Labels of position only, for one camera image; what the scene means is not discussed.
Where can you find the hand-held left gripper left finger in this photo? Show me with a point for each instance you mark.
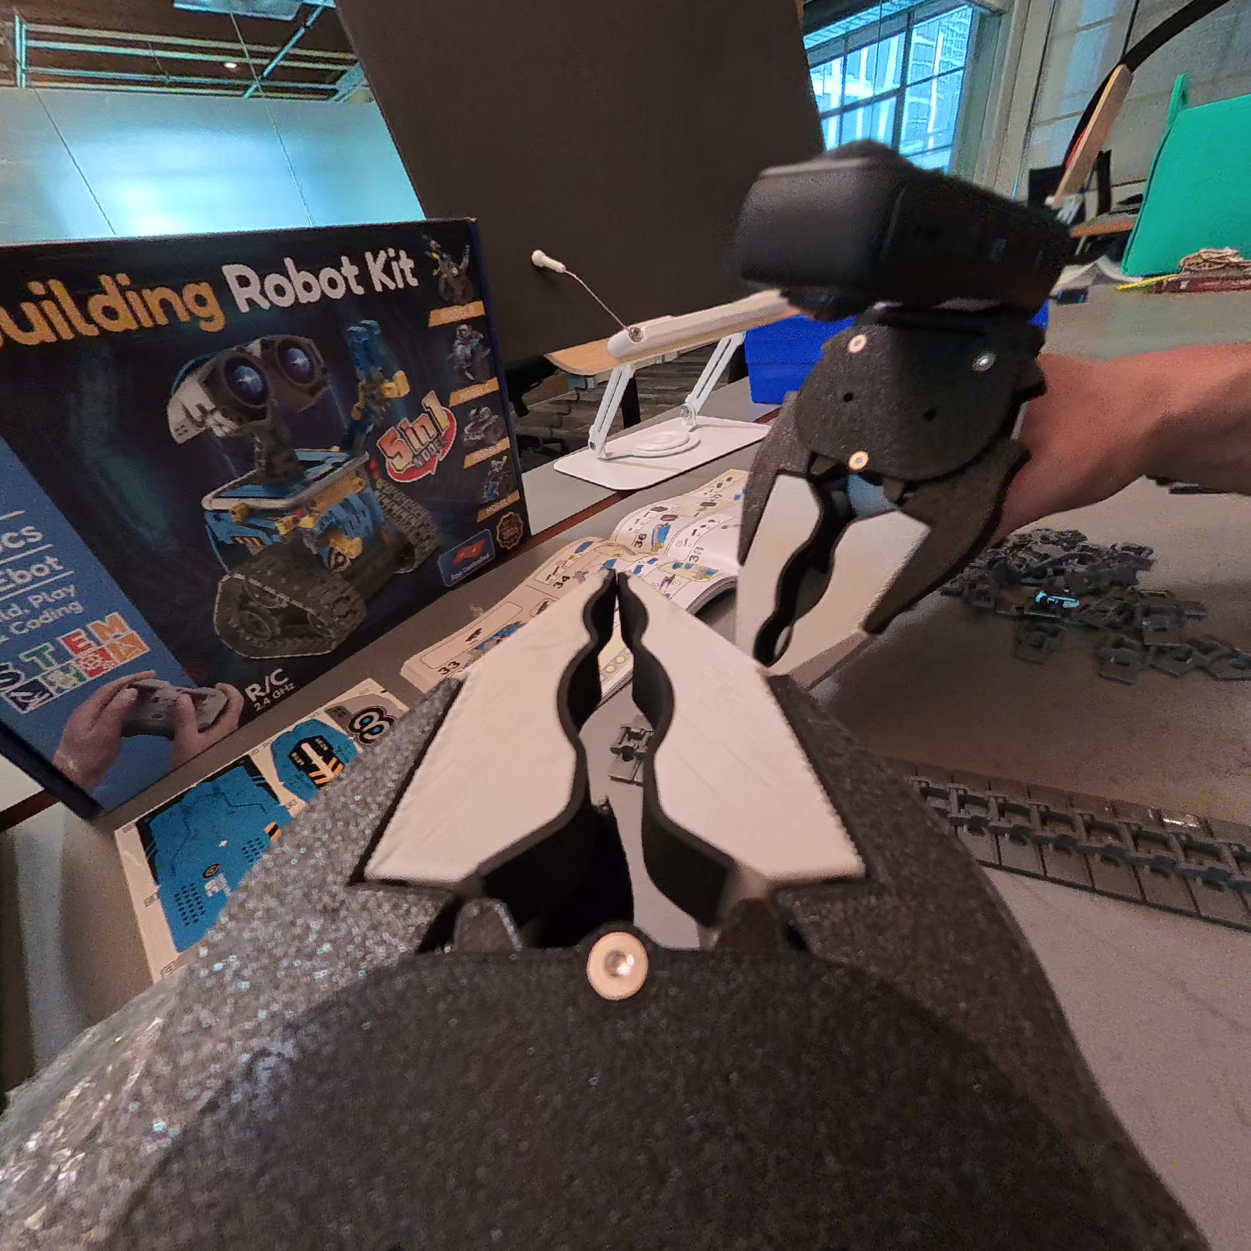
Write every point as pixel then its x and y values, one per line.
pixel 478 782

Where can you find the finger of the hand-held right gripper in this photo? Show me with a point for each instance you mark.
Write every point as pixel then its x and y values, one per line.
pixel 786 528
pixel 885 566

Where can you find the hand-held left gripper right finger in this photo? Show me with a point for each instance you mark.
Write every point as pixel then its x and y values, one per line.
pixel 752 782

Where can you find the pile of grey track links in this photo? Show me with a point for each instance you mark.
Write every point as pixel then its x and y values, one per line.
pixel 1095 596

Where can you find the single grey track link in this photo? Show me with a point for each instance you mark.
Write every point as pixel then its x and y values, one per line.
pixel 633 753

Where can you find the person's right forearm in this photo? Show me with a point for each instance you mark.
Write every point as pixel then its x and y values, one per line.
pixel 1172 420

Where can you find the grey desk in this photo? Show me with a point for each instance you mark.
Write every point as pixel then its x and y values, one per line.
pixel 1075 1027

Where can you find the person's right hand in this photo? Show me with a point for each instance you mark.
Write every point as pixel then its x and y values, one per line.
pixel 1061 440

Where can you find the blue storage bin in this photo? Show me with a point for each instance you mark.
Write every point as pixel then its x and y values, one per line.
pixel 782 342

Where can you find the white book stand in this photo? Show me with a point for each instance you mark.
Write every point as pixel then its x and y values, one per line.
pixel 645 440

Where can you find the instruction booklet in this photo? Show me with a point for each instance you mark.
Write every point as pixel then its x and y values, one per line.
pixel 587 587

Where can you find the blue sticker sheet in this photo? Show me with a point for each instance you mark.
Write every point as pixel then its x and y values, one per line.
pixel 225 840

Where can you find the brown flat box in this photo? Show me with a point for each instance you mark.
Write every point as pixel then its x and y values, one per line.
pixel 1202 282

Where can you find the wooden board stand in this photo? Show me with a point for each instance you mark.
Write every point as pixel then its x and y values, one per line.
pixel 1095 137

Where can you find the robot kit box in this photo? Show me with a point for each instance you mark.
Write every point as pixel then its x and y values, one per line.
pixel 244 489

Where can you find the teal bin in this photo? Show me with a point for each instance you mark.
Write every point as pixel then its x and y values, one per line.
pixel 1202 176

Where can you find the black partition panel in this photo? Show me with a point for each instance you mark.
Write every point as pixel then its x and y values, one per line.
pixel 587 146

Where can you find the crumpled clear plastic bag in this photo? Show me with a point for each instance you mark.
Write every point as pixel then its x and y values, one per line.
pixel 69 1123

